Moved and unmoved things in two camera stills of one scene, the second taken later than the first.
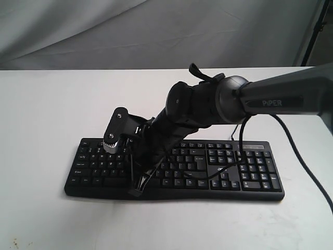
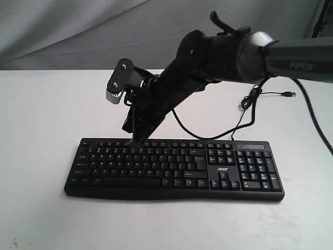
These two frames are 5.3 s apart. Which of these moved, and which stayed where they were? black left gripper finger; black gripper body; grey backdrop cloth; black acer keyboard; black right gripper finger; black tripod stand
Moved: black left gripper finger; black right gripper finger; black gripper body
Stayed: black tripod stand; black acer keyboard; grey backdrop cloth
